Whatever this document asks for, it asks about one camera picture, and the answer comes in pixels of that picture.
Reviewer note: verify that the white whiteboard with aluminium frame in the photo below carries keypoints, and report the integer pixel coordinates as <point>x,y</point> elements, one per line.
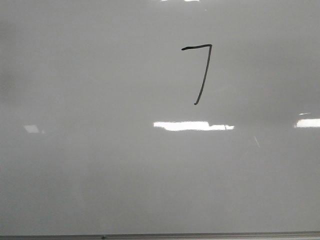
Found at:
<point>159,116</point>

